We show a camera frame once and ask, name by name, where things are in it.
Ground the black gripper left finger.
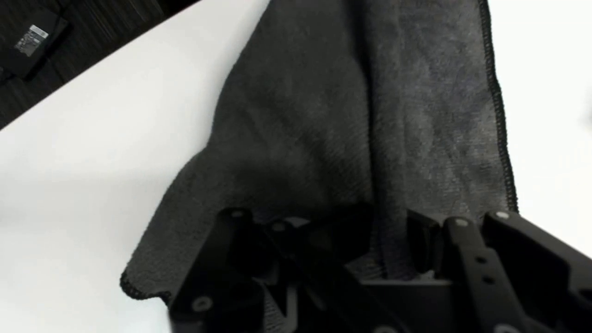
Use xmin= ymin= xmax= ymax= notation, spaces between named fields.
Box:
xmin=168 ymin=208 xmax=310 ymax=333

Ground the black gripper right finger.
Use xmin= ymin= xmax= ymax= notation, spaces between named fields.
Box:
xmin=404 ymin=210 xmax=592 ymax=333

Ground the dark grey microfibre towel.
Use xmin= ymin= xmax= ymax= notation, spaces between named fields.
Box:
xmin=118 ymin=0 xmax=519 ymax=304

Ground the black box with grey label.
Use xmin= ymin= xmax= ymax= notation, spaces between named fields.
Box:
xmin=8 ymin=13 xmax=70 ymax=78

